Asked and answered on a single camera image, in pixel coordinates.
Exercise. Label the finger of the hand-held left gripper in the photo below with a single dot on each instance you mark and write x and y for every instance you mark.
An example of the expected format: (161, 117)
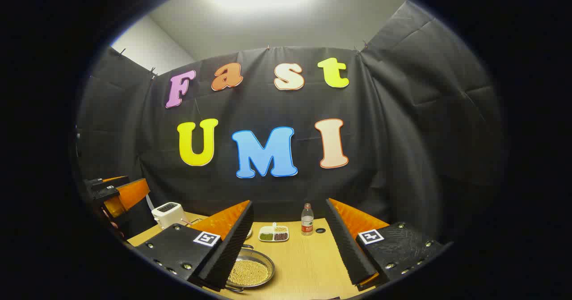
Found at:
(132, 193)
(107, 182)

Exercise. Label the pile of soybeans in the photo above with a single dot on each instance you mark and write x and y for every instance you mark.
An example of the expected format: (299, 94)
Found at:
(248, 272)

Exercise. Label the clear water bottle red label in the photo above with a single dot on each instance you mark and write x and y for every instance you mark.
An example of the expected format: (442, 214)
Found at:
(307, 223)

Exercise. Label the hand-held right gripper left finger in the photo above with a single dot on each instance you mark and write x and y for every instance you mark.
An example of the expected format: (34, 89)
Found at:
(232, 246)

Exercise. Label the white oval plate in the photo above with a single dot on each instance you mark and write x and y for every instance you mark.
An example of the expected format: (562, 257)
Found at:
(249, 234)

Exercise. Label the stainless steel pot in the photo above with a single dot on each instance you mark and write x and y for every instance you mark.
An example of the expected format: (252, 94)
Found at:
(266, 264)

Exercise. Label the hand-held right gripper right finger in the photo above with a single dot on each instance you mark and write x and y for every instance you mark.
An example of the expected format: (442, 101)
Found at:
(348, 246)

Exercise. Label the white toaster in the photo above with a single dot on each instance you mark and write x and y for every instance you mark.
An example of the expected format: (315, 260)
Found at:
(167, 214)

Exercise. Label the white divided bean dish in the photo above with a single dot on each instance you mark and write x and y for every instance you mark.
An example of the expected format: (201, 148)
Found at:
(273, 234)

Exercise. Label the black backdrop cloth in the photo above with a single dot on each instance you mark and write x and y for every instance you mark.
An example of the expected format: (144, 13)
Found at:
(402, 134)

